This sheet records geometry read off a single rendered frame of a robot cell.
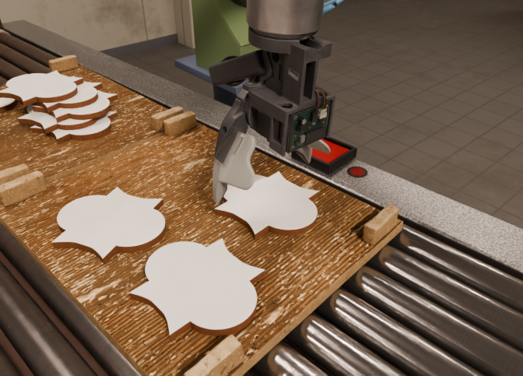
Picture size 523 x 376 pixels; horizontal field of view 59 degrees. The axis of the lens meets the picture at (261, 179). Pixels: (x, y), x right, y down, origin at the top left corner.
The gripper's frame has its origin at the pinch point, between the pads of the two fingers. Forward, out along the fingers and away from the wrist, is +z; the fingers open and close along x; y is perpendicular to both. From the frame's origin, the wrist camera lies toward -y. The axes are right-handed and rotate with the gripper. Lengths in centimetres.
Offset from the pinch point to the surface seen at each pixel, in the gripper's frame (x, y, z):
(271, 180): 3.5, -1.9, 2.8
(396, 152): 171, -82, 100
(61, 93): -10.9, -40.5, 0.9
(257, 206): -1.7, 1.4, 2.7
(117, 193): -14.3, -12.7, 3.6
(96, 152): -11.4, -26.9, 5.5
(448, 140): 205, -71, 99
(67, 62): -1, -66, 6
